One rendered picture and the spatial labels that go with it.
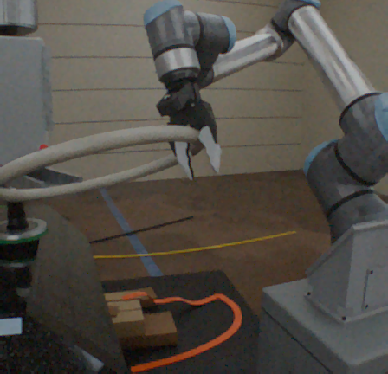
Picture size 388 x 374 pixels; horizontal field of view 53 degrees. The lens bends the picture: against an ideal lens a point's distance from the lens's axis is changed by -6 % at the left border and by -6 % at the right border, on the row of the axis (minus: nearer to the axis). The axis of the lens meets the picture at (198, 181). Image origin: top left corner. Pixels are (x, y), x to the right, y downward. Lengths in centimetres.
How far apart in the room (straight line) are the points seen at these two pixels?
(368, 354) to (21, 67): 128
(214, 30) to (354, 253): 59
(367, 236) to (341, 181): 17
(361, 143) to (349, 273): 31
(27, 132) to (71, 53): 509
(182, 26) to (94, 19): 573
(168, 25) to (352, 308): 77
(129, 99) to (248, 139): 223
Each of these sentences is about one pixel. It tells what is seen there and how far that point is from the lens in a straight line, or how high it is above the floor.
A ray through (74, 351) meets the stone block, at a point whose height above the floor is 75.
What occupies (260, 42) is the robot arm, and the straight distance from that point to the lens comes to 133.
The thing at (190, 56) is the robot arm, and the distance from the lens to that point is 84.
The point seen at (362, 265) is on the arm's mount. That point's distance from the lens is 101.
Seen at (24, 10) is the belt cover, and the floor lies 167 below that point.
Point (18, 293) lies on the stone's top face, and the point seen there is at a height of 87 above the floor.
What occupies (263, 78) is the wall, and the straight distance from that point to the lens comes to 741.
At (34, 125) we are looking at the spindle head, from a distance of 143.
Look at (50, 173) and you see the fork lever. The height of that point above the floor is 115.
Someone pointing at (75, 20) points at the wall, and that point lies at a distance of 655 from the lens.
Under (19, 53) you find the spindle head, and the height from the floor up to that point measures 153.
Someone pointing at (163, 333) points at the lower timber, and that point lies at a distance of 236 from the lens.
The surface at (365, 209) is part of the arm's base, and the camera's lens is 103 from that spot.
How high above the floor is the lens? 139
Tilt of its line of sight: 12 degrees down
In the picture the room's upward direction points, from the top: straight up
